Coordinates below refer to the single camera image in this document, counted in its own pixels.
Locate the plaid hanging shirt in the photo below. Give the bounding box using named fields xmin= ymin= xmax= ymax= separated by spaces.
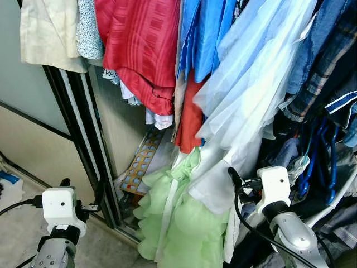
xmin=284 ymin=11 xmax=357 ymax=123

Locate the cream hanging garment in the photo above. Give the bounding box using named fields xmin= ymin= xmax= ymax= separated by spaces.
xmin=21 ymin=0 xmax=89 ymax=73

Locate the black hanging garment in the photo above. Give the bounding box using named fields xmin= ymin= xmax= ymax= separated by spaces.
xmin=229 ymin=223 xmax=279 ymax=268

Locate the colourful patterned board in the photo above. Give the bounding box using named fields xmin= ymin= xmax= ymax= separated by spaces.
xmin=120 ymin=128 xmax=168 ymax=196

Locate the grey hanging shirt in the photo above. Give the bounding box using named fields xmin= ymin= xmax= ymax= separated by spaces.
xmin=310 ymin=187 xmax=357 ymax=268

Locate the bright blue hanging shirt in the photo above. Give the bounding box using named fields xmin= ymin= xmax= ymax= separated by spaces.
xmin=177 ymin=0 xmax=246 ymax=83

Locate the blue plastic clothes hanger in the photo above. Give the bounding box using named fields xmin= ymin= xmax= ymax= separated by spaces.
xmin=324 ymin=124 xmax=339 ymax=205
xmin=296 ymin=117 xmax=325 ymax=199

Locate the sliding wardrobe door black frame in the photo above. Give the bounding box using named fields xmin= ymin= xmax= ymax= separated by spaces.
xmin=0 ymin=0 xmax=120 ymax=229

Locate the plain white hanging garment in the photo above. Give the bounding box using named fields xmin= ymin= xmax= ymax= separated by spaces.
xmin=187 ymin=128 xmax=263 ymax=216

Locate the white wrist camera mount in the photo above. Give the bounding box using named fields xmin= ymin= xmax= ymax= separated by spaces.
xmin=255 ymin=166 xmax=292 ymax=216
xmin=42 ymin=188 xmax=88 ymax=238

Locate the pale blue sheer dress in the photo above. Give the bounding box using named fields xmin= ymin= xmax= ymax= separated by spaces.
xmin=192 ymin=0 xmax=319 ymax=168

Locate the navy garment striped trim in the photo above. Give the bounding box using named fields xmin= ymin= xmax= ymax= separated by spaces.
xmin=324 ymin=89 xmax=357 ymax=129

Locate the white printed hanging garment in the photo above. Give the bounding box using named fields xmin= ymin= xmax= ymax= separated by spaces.
xmin=103 ymin=67 xmax=173 ymax=130

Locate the denim blue hanging shirt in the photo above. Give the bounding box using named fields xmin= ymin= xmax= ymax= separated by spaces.
xmin=284 ymin=0 xmax=357 ymax=95

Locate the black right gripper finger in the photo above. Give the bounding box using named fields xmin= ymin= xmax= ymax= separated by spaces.
xmin=228 ymin=167 xmax=245 ymax=193

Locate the light green ruffled dress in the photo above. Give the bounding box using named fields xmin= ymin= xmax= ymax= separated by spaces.
xmin=133 ymin=146 xmax=232 ymax=268

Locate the orange red hanging garment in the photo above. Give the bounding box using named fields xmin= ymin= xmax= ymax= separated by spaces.
xmin=175 ymin=70 xmax=206 ymax=154

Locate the white dotted hanging garment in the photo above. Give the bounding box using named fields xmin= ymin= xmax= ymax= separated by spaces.
xmin=76 ymin=0 xmax=105 ymax=61

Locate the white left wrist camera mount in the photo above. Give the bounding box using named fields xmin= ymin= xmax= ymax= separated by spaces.
xmin=42 ymin=188 xmax=88 ymax=238

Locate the red hanging shirt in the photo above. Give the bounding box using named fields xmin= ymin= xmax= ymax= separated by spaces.
xmin=94 ymin=0 xmax=182 ymax=116

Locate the slate blue hanging garment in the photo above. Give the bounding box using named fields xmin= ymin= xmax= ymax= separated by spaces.
xmin=272 ymin=137 xmax=303 ymax=171

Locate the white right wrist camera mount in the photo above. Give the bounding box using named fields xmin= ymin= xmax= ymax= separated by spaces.
xmin=255 ymin=166 xmax=292 ymax=216

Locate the blue plastic item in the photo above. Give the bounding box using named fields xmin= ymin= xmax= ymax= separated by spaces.
xmin=0 ymin=170 xmax=21 ymax=186

